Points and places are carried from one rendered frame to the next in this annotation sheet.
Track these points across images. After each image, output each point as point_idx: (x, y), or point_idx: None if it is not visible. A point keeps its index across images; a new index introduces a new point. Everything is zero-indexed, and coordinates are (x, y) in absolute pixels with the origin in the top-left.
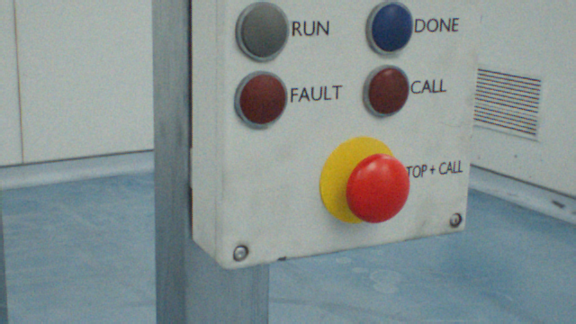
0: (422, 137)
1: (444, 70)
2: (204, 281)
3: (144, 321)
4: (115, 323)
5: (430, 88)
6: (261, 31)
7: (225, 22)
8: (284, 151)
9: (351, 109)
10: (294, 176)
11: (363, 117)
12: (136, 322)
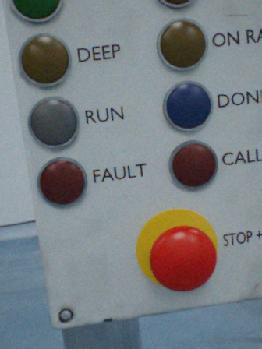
0: (242, 205)
1: (258, 140)
2: (78, 328)
3: (224, 308)
4: (205, 308)
5: (245, 159)
6: (47, 122)
7: (20, 118)
8: (95, 226)
9: (159, 184)
10: (109, 248)
11: (173, 191)
12: (218, 308)
